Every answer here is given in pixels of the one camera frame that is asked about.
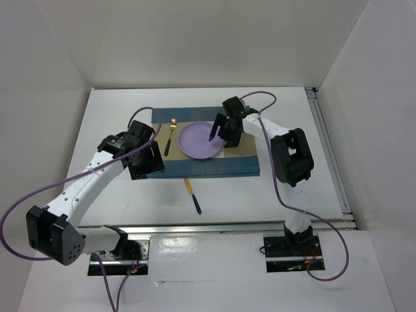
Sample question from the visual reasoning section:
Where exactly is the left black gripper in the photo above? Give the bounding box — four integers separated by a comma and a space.
127, 140, 164, 180

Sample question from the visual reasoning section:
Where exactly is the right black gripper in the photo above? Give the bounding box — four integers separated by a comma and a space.
209, 113, 242, 148

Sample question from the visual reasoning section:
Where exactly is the purple plate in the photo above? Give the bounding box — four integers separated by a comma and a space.
177, 122, 224, 160

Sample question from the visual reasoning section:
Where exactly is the blue and tan placemat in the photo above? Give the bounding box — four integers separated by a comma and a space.
148, 107, 260, 179

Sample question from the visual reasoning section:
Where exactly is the gold fork green handle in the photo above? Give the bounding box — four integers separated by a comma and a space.
164, 118, 177, 156

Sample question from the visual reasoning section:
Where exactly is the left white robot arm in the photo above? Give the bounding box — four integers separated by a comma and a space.
26, 121, 164, 266

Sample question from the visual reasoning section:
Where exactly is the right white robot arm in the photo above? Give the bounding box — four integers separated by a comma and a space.
209, 96, 315, 255

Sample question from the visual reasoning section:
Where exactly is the gold knife green handle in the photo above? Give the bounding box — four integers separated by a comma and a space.
183, 178, 202, 215

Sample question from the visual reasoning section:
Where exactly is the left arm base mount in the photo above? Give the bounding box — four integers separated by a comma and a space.
87, 235, 150, 276

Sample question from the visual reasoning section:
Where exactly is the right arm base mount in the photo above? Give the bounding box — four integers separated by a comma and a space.
259, 235, 325, 273

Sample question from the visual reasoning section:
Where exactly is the aluminium frame rail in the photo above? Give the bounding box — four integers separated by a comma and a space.
68, 87, 356, 233

